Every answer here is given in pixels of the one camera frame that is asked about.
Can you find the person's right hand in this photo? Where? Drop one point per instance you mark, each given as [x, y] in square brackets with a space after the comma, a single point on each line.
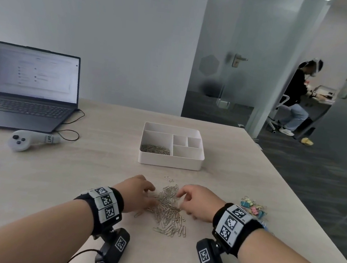
[204, 203]

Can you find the person's left hand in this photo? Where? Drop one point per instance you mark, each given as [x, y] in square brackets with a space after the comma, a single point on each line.
[133, 194]

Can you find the pile of silver paper clips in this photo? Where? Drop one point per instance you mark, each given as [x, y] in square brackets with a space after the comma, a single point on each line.
[167, 216]

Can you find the white compartment organizer tray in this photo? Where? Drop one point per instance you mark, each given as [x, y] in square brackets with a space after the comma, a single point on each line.
[170, 162]

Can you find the pile of coloured binder clips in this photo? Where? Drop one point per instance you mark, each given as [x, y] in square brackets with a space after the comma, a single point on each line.
[253, 207]

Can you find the layer of silver paper clips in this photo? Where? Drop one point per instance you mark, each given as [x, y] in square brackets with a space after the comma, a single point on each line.
[155, 149]

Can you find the person's left forearm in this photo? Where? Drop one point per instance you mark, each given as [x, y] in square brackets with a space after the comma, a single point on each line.
[33, 238]

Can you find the black left wristband with markers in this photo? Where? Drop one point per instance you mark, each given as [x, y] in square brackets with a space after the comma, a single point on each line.
[102, 207]

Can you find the black wristband with markers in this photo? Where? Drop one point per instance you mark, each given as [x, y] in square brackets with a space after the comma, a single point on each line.
[102, 207]
[234, 227]

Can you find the black right wristband with markers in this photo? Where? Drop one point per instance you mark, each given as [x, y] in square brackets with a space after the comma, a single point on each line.
[234, 227]

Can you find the metal door floor fitting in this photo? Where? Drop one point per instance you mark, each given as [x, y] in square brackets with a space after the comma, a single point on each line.
[223, 104]

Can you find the yellow object on floor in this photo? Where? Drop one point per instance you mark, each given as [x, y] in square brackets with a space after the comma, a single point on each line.
[307, 141]

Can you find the white handheld controller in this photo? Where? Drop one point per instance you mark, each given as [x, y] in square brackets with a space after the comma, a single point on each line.
[19, 142]

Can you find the white office chair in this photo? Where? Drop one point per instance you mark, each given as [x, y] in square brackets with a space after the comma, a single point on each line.
[283, 100]

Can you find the hexagonal glass sticker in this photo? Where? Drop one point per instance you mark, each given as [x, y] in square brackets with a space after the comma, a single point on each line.
[209, 65]

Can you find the dark grey laptop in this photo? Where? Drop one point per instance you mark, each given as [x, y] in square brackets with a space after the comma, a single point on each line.
[36, 76]

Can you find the white office desk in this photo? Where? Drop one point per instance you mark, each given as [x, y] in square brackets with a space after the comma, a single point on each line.
[320, 103]

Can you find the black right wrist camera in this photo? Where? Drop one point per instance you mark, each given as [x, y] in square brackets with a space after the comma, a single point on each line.
[210, 260]

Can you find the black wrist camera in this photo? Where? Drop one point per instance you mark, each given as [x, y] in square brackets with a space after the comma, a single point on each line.
[210, 260]
[113, 249]

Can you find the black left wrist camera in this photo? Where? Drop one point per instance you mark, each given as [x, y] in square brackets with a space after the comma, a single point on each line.
[113, 249]

